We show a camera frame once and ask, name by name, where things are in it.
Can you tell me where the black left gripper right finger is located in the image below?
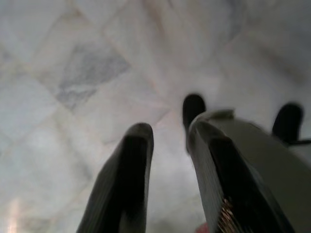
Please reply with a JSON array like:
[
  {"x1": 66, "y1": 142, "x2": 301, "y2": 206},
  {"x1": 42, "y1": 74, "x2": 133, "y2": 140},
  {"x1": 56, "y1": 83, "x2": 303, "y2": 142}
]
[{"x1": 188, "y1": 118, "x2": 291, "y2": 233}]

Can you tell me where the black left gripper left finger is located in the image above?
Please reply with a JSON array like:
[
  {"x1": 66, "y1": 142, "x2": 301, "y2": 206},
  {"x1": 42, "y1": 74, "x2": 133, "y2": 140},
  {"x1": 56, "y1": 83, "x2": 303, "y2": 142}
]
[{"x1": 75, "y1": 122, "x2": 155, "y2": 233}]

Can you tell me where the black robot foot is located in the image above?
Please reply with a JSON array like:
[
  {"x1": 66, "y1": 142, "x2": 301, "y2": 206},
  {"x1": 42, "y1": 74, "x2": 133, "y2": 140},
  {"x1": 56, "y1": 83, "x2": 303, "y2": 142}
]
[
  {"x1": 182, "y1": 93, "x2": 207, "y2": 133},
  {"x1": 271, "y1": 103, "x2": 306, "y2": 144}
]

